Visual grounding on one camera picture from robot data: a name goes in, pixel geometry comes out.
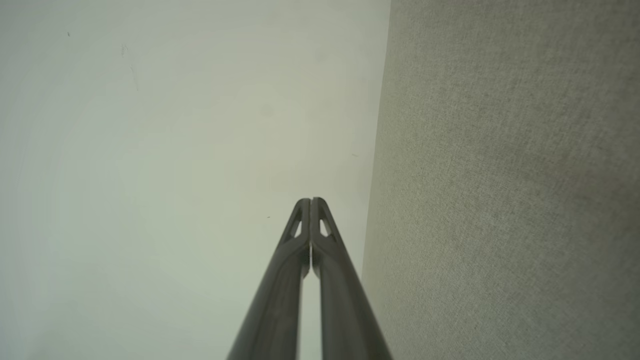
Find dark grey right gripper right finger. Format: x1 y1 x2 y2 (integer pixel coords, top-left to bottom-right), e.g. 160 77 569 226
310 196 394 360

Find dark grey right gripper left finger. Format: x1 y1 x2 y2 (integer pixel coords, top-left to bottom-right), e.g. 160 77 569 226
227 198 312 360

